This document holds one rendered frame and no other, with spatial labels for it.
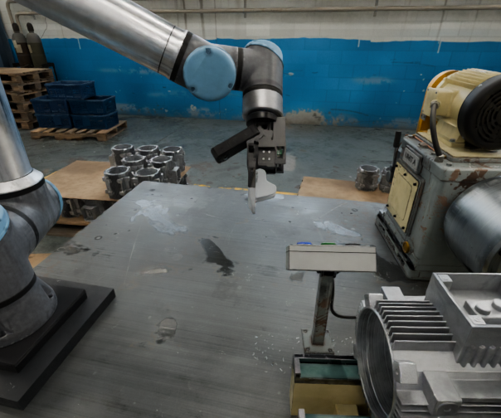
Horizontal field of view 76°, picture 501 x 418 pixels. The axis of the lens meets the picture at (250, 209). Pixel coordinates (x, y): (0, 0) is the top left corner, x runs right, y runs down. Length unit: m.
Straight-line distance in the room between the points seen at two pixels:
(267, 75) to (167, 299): 0.64
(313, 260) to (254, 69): 0.42
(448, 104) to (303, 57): 4.96
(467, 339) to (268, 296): 0.56
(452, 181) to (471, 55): 5.39
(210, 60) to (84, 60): 6.90
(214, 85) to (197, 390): 0.60
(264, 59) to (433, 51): 5.44
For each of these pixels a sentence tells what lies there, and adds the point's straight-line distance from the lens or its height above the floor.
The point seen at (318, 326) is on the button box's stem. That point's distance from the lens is 0.79.
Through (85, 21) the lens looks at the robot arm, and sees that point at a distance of 0.64.
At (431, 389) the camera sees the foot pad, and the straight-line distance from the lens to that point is 0.50.
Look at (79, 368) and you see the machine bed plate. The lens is 0.88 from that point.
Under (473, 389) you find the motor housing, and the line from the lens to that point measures 0.53.
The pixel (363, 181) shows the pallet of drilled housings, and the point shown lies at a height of 0.25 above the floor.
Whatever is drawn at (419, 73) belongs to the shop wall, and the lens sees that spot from 6.12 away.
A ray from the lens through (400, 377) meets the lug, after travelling 0.48.
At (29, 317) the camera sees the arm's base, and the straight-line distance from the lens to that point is 0.90.
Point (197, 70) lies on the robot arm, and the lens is 0.60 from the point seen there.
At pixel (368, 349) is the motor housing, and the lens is 0.65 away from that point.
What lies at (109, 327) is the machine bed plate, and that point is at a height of 0.80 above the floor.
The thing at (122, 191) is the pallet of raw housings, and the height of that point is 0.42.
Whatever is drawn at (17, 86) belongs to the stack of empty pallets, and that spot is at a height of 0.69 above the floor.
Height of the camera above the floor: 1.45
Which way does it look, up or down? 29 degrees down
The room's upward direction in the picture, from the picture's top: straight up
